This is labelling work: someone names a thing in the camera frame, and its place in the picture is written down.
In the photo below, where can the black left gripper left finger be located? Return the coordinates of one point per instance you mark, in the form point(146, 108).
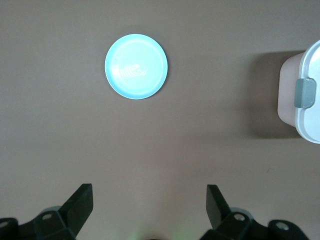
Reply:
point(75, 212)

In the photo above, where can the white lidded box grey clips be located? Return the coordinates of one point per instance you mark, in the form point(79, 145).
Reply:
point(310, 120)

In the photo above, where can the light blue round plate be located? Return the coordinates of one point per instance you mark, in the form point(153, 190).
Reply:
point(136, 57)

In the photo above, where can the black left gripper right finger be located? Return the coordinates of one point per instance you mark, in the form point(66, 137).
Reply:
point(220, 212)

